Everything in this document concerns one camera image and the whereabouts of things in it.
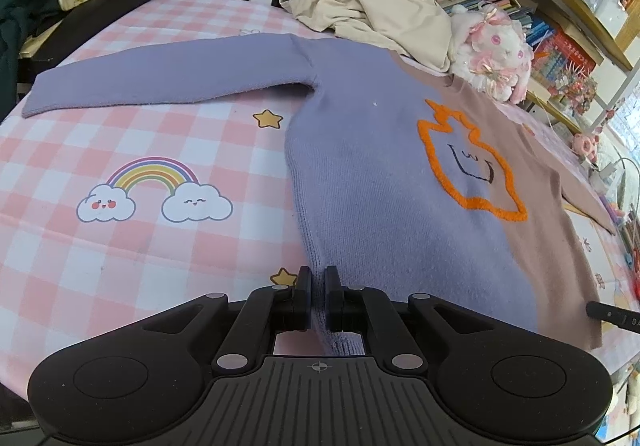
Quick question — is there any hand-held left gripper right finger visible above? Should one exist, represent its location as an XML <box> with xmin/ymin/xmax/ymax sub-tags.
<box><xmin>324</xmin><ymin>266</ymin><xmax>496</xmax><ymax>375</ymax></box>

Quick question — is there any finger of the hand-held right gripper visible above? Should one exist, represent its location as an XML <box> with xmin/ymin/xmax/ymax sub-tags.
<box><xmin>586</xmin><ymin>300</ymin><xmax>640</xmax><ymax>333</ymax></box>

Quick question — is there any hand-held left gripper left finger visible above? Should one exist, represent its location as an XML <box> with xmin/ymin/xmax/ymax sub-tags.
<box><xmin>142</xmin><ymin>266</ymin><xmax>313</xmax><ymax>376</ymax></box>

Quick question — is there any purple and tan knit sweater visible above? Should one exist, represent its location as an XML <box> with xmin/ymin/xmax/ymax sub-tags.
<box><xmin>21</xmin><ymin>33</ymin><xmax>618</xmax><ymax>358</ymax></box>

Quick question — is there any pink plush piglet toy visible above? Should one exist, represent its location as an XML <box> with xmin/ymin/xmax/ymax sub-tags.
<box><xmin>572</xmin><ymin>132</ymin><xmax>599</xmax><ymax>163</ymax></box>

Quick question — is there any pink checked printed mat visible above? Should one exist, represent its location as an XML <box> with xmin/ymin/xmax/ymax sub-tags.
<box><xmin>0</xmin><ymin>0</ymin><xmax>640</xmax><ymax>424</ymax></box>

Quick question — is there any white and pink plush bunny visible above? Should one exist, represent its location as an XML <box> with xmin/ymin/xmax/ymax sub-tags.
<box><xmin>447</xmin><ymin>3</ymin><xmax>536</xmax><ymax>104</ymax></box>

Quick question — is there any cream sweatshirt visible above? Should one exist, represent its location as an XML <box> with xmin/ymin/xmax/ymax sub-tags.
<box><xmin>278</xmin><ymin>0</ymin><xmax>453</xmax><ymax>73</ymax></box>

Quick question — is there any black flat case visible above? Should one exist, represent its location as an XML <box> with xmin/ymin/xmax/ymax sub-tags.
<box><xmin>19</xmin><ymin>0</ymin><xmax>177</xmax><ymax>69</ymax></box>

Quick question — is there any dark green cloth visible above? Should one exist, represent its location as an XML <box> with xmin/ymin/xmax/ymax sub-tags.
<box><xmin>0</xmin><ymin>0</ymin><xmax>66</xmax><ymax>122</ymax></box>

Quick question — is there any grey cable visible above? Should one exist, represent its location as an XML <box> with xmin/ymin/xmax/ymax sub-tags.
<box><xmin>612</xmin><ymin>153</ymin><xmax>640</xmax><ymax>232</ymax></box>

